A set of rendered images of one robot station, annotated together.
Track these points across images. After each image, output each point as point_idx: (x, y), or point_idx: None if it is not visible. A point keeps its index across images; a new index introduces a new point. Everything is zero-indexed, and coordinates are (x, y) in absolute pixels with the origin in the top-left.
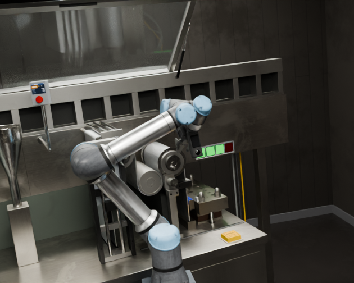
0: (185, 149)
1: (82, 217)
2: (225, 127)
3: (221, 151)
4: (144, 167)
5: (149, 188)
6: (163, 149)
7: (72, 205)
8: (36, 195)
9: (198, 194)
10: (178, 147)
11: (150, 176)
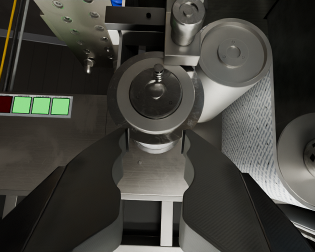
0: (88, 119)
1: None
2: None
3: (19, 99)
4: (216, 104)
5: (237, 36)
6: None
7: None
8: None
9: (86, 9)
10: (257, 205)
11: (232, 70)
